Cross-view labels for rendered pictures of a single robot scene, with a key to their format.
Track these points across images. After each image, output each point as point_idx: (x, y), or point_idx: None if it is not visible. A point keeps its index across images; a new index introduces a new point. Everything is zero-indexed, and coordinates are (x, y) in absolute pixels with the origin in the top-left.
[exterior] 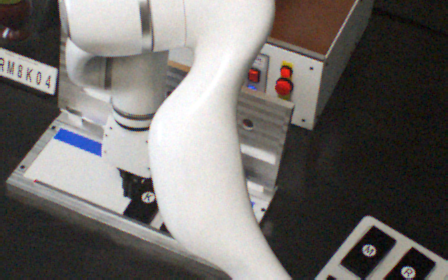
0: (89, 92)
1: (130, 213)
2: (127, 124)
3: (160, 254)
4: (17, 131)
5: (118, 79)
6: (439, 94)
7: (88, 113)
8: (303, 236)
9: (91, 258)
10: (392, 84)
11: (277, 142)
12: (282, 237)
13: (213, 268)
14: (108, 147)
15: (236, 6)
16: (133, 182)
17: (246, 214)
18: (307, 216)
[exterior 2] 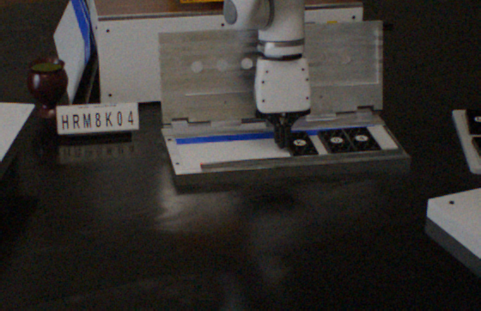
0: (191, 94)
1: (298, 153)
2: (289, 52)
3: (342, 173)
4: (135, 157)
5: (279, 6)
6: (412, 51)
7: (195, 115)
8: (424, 134)
9: (295, 192)
10: None
11: (374, 63)
12: (411, 139)
13: (393, 160)
14: (266, 94)
15: None
16: (288, 128)
17: None
18: (413, 125)
